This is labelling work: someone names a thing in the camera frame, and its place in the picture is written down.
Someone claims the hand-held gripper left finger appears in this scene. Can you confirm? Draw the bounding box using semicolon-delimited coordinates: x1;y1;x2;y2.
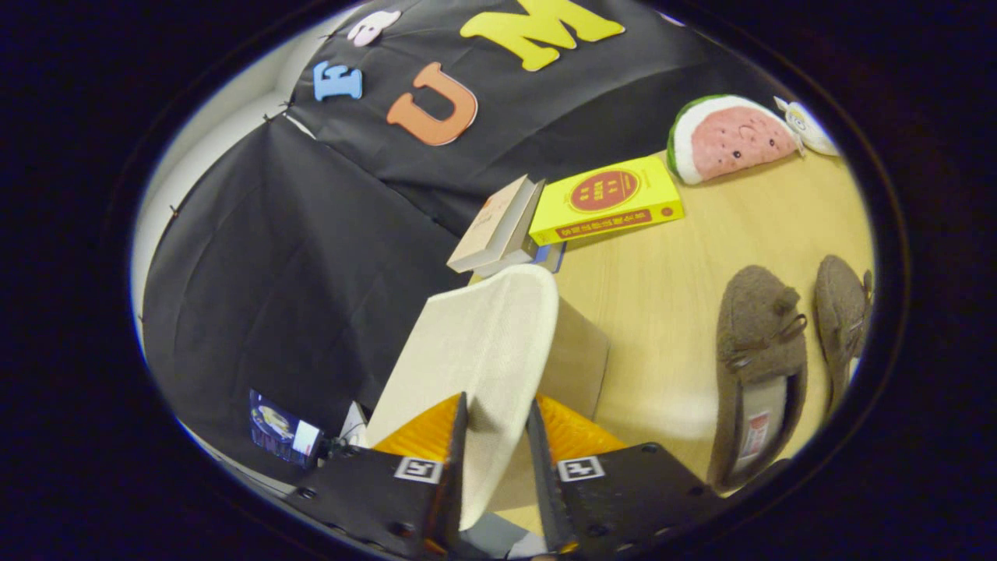
282;391;470;560

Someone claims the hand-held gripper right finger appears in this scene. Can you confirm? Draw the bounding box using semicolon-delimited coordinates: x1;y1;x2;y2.
526;393;737;558

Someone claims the beige fabric storage box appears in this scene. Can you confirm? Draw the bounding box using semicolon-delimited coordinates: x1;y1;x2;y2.
365;263;611;546

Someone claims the brown fuzzy slipper shoe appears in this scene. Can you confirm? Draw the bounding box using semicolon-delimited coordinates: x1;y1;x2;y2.
707;265;809;493
814;255;875;418

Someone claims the blue printed packet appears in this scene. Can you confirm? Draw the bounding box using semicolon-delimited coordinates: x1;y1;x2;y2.
249;390;322;469

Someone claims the blue book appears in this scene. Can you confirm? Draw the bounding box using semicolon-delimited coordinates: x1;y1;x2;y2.
475;242;567;278

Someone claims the yellow book with red circle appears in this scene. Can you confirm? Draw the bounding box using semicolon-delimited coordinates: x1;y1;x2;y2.
528;154;685;247

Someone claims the watermelon slice plush toy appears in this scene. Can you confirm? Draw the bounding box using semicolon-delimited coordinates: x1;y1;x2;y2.
667;94;803;186

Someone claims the white plush toy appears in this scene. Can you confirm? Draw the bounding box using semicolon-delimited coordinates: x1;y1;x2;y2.
773;95;842;157

